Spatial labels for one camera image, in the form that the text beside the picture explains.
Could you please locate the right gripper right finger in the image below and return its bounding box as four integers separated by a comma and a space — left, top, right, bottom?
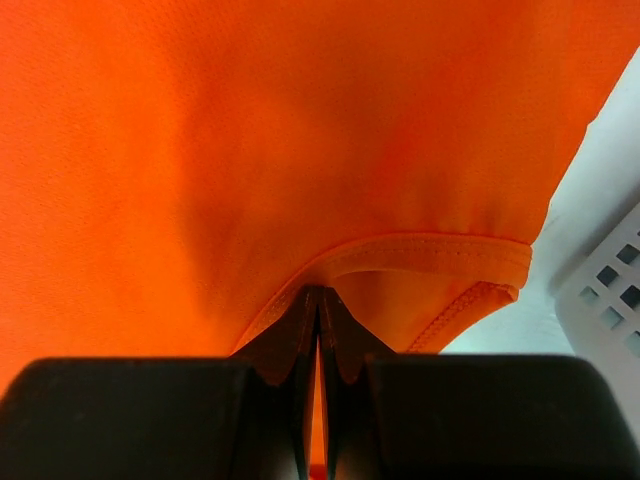
317, 289, 639, 479

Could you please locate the white plastic laundry basket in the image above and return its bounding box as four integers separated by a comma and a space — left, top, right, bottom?
552, 202, 640, 359

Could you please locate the orange t shirt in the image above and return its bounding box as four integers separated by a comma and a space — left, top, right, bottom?
0, 0, 640, 480

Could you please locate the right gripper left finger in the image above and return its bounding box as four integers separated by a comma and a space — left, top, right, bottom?
1, 287, 319, 479

